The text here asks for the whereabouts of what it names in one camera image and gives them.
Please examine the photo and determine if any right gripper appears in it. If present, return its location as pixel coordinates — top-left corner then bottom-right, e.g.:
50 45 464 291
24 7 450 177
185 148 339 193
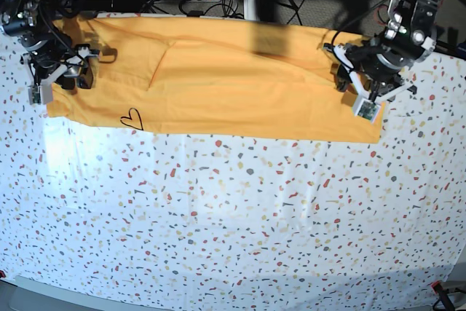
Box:
21 34 100 90

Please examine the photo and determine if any yellow T-shirt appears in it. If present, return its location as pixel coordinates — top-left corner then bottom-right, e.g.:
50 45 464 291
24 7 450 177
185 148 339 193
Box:
47 17 382 143

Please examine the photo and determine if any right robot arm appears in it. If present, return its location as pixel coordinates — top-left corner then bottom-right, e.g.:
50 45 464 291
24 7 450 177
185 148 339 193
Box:
1 0 99 92

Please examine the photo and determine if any terrazzo-patterned white tablecloth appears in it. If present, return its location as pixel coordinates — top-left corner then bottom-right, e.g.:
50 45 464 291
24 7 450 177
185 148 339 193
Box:
1 37 465 310

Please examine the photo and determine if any black table clamp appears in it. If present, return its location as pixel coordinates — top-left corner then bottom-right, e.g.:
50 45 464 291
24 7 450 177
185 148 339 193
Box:
186 10 204 17

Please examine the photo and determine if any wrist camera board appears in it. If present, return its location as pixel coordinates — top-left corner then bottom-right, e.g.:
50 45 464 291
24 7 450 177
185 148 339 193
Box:
352 95 382 123
28 84 53 105

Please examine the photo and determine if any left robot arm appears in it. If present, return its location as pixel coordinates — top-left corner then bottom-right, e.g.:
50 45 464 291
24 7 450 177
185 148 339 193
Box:
324 0 443 103

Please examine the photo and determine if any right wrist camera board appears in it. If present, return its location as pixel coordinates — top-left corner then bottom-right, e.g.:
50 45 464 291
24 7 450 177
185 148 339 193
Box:
28 84 53 105

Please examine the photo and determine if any white table leg post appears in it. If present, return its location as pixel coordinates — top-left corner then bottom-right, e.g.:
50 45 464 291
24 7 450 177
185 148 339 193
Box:
243 0 258 21

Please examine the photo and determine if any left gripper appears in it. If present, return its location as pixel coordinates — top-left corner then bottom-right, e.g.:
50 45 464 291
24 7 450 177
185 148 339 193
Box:
323 41 417 103

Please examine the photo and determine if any red clamp at corner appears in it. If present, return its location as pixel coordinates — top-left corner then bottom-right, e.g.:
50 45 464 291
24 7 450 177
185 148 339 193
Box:
431 281 456 311

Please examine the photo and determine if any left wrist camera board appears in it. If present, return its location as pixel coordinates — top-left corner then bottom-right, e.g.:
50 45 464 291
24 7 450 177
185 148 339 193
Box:
352 95 382 123

